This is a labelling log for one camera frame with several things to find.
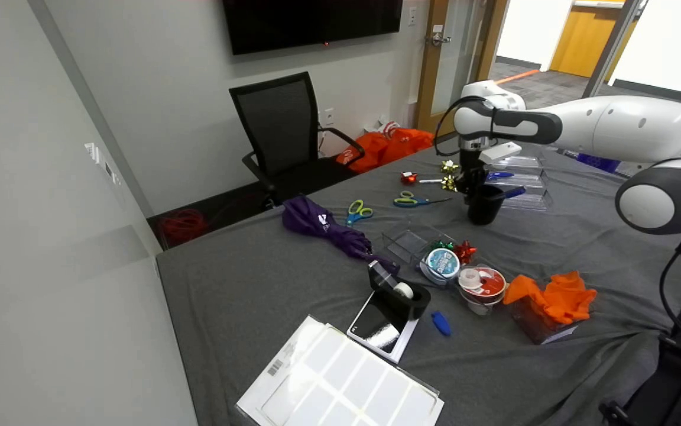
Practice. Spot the clear flat plastic box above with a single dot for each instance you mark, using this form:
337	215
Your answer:
411	247

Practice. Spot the white wall thermostat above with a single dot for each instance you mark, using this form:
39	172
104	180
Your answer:
97	157

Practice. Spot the blue marker cap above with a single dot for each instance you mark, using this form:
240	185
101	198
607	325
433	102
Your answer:
440	322

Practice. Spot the clear plastic tray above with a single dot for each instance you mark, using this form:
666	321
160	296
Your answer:
527	185

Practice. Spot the black smartphone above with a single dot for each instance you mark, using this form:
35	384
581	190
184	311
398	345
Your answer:
370	321

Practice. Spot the green blue scissors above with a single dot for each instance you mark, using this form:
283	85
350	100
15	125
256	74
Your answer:
359	212

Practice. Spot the orange fabric bag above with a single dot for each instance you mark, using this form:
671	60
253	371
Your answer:
383	147

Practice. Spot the black cup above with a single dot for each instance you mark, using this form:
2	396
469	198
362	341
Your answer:
485	208

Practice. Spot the yellow wooden door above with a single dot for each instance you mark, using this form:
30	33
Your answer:
586	36

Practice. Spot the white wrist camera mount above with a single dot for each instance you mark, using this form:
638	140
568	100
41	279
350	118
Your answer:
499	152

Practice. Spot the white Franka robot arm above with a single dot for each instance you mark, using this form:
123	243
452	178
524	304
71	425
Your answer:
632	126

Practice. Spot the grey tablecloth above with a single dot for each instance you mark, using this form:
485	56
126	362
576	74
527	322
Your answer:
278	300

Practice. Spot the black mesh office chair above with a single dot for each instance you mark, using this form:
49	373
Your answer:
285	126

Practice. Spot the green gift bow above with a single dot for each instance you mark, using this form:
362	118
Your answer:
446	244

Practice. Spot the gold gift bow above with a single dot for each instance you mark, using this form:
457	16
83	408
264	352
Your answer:
450	177

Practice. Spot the green yellow scissors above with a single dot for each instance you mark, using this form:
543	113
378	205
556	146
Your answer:
408	201

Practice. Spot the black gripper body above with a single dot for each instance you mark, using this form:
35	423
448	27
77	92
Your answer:
474	157

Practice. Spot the blue storage bin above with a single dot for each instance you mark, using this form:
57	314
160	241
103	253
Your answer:
600	162

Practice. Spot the black open tray box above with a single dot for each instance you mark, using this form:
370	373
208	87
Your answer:
402	311

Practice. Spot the red round bowl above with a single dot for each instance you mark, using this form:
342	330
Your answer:
483	286

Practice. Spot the blue clip tool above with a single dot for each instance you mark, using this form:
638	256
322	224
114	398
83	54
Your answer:
499	177

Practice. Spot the wooden door frame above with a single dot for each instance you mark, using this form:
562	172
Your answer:
435	56

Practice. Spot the white label sheet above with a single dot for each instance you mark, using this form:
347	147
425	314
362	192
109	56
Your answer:
342	386

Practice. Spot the black wall television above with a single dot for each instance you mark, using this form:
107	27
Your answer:
309	22

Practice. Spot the clear plastic container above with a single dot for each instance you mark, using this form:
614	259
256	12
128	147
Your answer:
545	330

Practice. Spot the purple folded umbrella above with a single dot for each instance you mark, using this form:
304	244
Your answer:
324	227

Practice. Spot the orange cloth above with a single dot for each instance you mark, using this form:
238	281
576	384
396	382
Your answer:
554	300

